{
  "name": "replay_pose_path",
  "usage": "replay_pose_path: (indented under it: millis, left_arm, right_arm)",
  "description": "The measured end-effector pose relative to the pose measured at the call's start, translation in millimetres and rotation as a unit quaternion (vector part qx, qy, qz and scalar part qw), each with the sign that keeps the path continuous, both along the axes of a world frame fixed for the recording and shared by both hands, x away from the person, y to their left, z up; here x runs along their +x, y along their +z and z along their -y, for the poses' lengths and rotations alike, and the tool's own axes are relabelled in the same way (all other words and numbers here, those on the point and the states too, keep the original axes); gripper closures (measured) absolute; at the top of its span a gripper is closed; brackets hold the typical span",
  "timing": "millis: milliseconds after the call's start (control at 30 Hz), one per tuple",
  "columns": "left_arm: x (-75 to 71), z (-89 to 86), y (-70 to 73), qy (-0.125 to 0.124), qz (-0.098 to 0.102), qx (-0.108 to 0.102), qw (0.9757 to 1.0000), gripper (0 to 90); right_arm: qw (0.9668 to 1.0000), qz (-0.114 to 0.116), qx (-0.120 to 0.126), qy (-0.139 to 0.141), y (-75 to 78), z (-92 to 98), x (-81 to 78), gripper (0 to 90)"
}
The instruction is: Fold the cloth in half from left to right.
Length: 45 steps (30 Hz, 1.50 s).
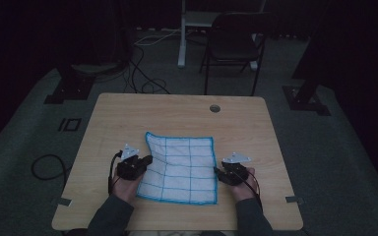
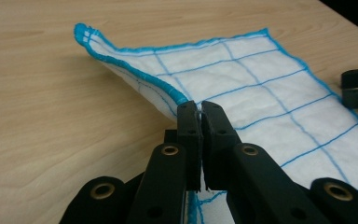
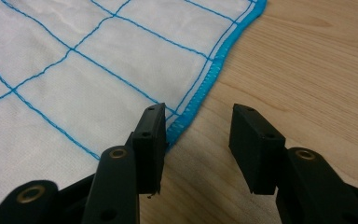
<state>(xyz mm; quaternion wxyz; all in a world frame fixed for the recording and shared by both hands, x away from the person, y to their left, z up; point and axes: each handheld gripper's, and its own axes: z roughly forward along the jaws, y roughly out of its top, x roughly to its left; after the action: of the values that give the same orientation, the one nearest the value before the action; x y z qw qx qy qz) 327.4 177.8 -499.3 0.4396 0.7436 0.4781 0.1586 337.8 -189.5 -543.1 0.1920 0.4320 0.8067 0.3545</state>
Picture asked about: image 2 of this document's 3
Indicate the white cloth with blue grid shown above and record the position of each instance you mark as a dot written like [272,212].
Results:
[261,71]

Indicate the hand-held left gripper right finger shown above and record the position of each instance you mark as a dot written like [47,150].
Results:
[217,146]

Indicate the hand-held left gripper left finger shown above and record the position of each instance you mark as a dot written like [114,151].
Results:
[192,149]

